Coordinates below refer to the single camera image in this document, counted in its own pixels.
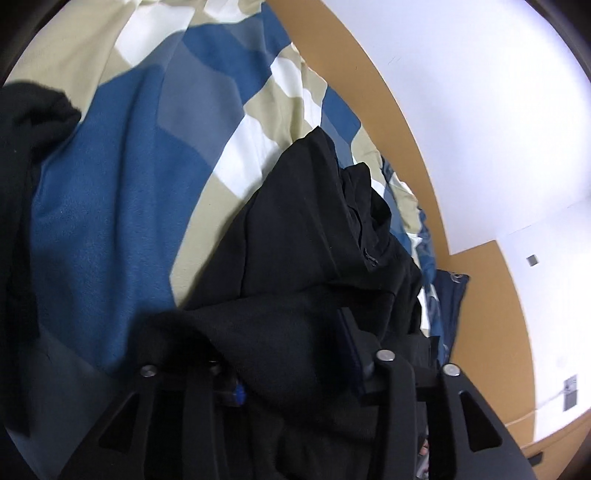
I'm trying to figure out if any black garment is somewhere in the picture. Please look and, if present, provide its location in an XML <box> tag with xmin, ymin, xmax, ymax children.
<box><xmin>129</xmin><ymin>129</ymin><xmax>431</xmax><ymax>479</ymax></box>

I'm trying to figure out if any black fleece jacket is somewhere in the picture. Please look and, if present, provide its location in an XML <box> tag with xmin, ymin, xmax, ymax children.
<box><xmin>1</xmin><ymin>82</ymin><xmax>81</xmax><ymax>435</ymax></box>

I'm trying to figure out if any dark navy pillow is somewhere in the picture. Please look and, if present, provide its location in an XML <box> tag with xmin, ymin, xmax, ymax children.
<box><xmin>431</xmin><ymin>269</ymin><xmax>470</xmax><ymax>365</ymax></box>

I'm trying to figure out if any blue beige checkered duvet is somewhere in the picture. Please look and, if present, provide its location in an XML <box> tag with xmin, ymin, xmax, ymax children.
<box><xmin>6</xmin><ymin>1</ymin><xmax>439</xmax><ymax>479</ymax></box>

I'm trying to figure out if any wall socket plate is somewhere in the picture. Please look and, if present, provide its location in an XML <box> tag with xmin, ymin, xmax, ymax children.
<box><xmin>563</xmin><ymin>376</ymin><xmax>578</xmax><ymax>411</ymax></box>

